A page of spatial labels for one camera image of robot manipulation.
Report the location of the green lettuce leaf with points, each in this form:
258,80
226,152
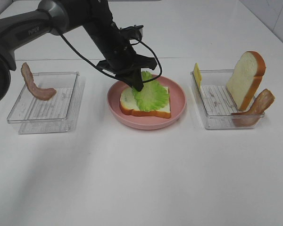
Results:
153,96

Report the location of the clear left plastic tray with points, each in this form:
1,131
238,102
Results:
59,114

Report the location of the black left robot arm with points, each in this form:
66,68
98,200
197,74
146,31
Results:
58,17

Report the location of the clear right plastic tray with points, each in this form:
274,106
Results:
215,104

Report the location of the bread slice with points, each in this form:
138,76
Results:
128,106
246,78

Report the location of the clear plastic tray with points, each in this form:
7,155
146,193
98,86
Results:
59,114
215,104

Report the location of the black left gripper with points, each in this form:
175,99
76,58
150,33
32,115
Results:
120,57

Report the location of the yellow cheese slice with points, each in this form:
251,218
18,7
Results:
197,75

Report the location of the bacon strip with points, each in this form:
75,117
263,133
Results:
38,93
254,110

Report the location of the pink round plate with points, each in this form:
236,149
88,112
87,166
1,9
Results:
177,106

